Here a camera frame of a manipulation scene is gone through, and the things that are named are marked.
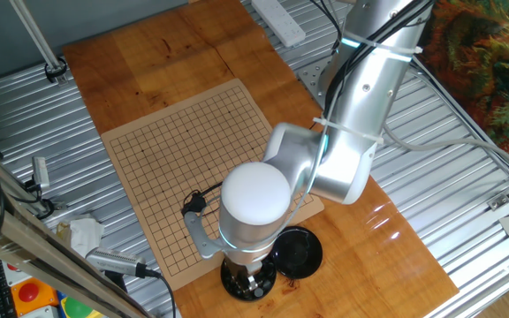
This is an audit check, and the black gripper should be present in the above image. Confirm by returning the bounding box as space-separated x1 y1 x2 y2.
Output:
232 262 262 295

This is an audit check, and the tan paper go board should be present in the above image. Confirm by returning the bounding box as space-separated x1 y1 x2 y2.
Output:
101 78 325 292

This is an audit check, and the black bowl of go stones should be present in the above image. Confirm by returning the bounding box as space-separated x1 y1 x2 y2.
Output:
219 255 277 303

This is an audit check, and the black bowl lid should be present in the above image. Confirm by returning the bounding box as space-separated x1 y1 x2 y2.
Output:
271 225 324 280

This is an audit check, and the glossy wooden mat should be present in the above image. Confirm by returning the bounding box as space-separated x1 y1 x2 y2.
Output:
62 0 460 318

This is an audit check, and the crumpled white tissue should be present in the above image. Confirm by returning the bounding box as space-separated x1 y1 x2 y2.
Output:
68 215 105 258

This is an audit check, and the yellow box green button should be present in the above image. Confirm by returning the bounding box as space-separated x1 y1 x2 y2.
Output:
58 295 105 318

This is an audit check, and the white box small button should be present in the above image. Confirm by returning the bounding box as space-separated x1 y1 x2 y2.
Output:
18 304 61 318

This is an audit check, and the orange box red button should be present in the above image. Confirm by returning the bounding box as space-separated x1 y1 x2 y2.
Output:
10 276 59 317

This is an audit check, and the white grey box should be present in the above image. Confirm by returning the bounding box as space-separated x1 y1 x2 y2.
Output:
1 261 33 287

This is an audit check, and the white power strip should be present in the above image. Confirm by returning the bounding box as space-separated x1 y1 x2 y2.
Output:
251 0 307 49

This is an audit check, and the black pole clamp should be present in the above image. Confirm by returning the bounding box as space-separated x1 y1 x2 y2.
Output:
44 57 69 85

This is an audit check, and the silver tripod pole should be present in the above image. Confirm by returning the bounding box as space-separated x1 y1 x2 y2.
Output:
8 0 64 74

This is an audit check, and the colourful patterned cloth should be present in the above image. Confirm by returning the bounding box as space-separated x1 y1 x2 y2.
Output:
413 0 509 156

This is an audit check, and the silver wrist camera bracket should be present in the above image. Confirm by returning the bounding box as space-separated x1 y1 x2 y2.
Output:
183 210 227 261

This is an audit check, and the black camera cable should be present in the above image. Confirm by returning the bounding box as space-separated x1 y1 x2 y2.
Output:
143 267 179 318

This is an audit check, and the ribbed silver camera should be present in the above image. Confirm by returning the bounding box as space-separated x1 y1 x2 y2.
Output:
85 246 148 279

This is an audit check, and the aluminium frame beam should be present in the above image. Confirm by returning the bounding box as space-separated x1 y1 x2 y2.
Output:
0 185 154 318

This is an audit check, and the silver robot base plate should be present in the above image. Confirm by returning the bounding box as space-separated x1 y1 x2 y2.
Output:
297 55 339 107

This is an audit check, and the thick grey cable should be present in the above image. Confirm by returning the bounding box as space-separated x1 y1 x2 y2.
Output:
380 125 509 178

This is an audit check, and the small silver camera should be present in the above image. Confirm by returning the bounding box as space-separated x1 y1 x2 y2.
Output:
32 155 51 192

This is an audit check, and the silver camera mount pole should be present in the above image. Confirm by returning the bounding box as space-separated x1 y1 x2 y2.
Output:
0 132 59 217

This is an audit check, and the small metal bracket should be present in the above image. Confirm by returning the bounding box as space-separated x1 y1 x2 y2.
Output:
487 193 509 212

